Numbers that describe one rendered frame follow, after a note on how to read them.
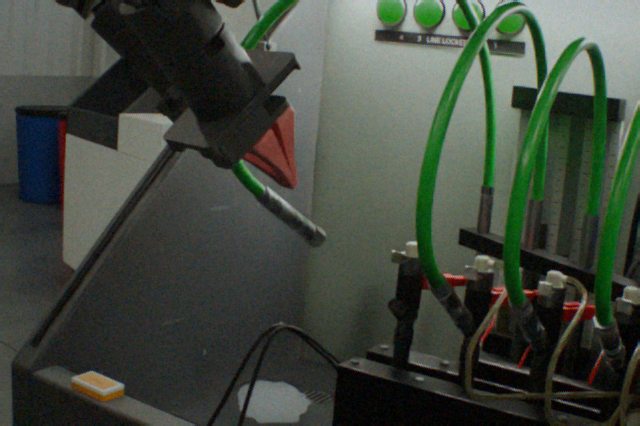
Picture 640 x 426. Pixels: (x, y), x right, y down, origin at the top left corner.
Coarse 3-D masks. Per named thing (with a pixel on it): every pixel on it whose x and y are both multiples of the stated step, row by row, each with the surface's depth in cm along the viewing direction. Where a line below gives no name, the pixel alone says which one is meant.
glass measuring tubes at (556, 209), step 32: (512, 96) 105; (576, 96) 100; (608, 96) 98; (576, 128) 101; (608, 128) 99; (576, 160) 102; (608, 160) 101; (544, 192) 105; (576, 192) 103; (608, 192) 102; (544, 224) 106; (576, 224) 105; (576, 256) 105; (512, 320) 112; (576, 352) 104
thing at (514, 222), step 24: (576, 48) 72; (552, 72) 69; (600, 72) 82; (552, 96) 68; (600, 96) 84; (600, 120) 85; (528, 144) 66; (600, 144) 86; (528, 168) 66; (600, 168) 87; (600, 192) 88; (504, 240) 67; (504, 264) 67; (576, 264) 90; (528, 312) 72; (528, 336) 76
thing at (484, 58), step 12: (288, 0) 82; (456, 0) 95; (468, 0) 96; (276, 12) 82; (468, 12) 96; (264, 24) 81; (468, 24) 97; (252, 36) 81; (252, 48) 81; (480, 60) 99; (492, 72) 100; (492, 84) 100; (492, 96) 101; (492, 108) 101; (492, 120) 101; (492, 132) 102; (492, 144) 102; (492, 156) 103; (240, 168) 84; (492, 168) 103; (240, 180) 84; (252, 180) 85; (492, 180) 103; (252, 192) 85; (492, 192) 104
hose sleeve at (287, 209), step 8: (264, 184) 86; (264, 192) 86; (272, 192) 86; (256, 200) 86; (264, 200) 86; (272, 200) 86; (280, 200) 87; (272, 208) 87; (280, 208) 87; (288, 208) 87; (280, 216) 88; (288, 216) 88; (296, 216) 88; (288, 224) 89; (296, 224) 88; (304, 224) 89; (312, 224) 90; (296, 232) 90; (304, 232) 89; (312, 232) 90
